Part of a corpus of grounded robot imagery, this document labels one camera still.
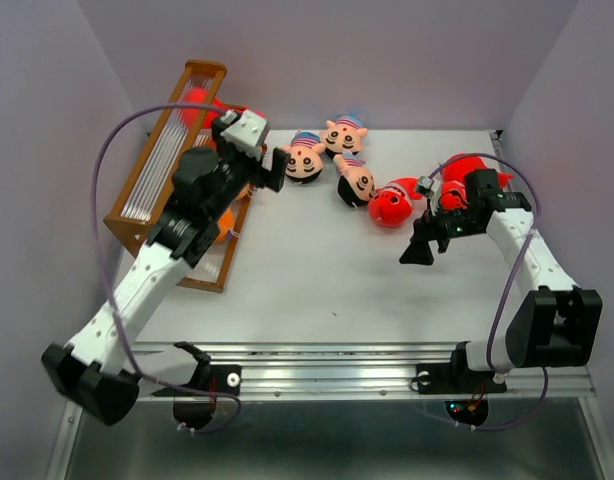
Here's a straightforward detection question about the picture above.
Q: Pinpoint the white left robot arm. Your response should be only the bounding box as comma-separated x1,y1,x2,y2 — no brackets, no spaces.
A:
41,139,290,426

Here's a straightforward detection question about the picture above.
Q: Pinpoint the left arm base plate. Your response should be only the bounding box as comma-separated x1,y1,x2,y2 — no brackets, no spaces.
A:
153,364,242,397

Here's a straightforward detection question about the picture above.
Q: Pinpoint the cartoon boy doll lower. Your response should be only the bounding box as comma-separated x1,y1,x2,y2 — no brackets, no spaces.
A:
333,152,376,208

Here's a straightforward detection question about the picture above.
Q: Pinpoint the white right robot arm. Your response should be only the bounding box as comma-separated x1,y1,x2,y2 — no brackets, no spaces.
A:
400,169,602,393

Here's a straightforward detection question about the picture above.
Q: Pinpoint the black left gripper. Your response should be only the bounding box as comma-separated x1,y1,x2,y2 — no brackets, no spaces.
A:
209,122,292,221

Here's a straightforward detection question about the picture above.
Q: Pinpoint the wooden toy shelf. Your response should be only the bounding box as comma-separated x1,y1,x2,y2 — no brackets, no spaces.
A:
104,60,254,293

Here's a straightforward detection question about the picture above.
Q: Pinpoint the red shark plush back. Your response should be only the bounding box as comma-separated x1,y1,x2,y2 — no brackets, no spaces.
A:
441,154,514,193

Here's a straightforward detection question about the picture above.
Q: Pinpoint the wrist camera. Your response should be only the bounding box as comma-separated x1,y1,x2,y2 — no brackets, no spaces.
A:
220,109,269,159
415,176,442,215

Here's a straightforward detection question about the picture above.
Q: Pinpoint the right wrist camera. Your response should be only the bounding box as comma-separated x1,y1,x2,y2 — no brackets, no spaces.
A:
415,176,442,215

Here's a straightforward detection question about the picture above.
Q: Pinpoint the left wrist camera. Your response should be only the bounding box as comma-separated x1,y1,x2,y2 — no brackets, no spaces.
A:
220,109,269,159

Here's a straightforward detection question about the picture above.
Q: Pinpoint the cartoon boy doll upper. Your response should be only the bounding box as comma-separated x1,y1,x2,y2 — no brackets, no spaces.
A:
319,115,368,159

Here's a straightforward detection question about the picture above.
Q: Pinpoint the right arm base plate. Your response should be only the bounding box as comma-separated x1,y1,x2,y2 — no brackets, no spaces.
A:
413,363,507,398

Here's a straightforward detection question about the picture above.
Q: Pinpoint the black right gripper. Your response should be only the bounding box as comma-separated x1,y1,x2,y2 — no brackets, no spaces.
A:
398,197,483,265

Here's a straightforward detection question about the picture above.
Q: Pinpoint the orange shark plush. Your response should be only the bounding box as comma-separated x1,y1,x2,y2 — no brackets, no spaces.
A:
235,185,255,201
194,131,216,150
213,208,240,245

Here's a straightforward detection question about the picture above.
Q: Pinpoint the aluminium frame rail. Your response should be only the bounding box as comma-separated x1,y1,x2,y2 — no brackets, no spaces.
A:
69,342,599,403

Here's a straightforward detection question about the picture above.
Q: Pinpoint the red shark plush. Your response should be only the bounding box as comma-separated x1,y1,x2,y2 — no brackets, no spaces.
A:
441,154,514,193
367,177,422,228
179,87,261,129
432,180,468,212

